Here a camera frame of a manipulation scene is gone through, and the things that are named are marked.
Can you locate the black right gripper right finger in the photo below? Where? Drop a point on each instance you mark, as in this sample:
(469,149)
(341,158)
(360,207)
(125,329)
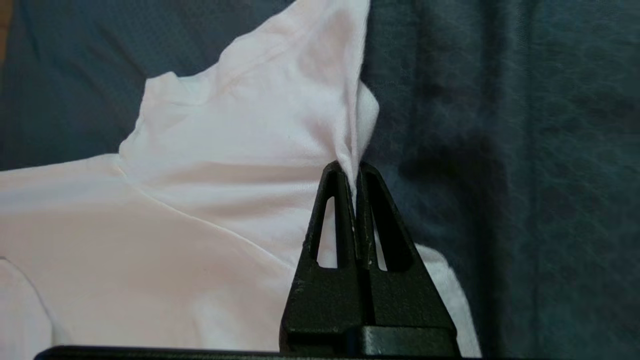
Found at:
(400,300)

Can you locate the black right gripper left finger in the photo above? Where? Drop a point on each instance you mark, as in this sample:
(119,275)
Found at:
(322,300)

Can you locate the blue patterned bed sheet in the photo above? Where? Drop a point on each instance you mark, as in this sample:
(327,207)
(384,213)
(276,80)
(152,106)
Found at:
(525,150)

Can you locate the white t-shirt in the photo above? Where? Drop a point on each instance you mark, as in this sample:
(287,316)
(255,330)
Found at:
(200,200)

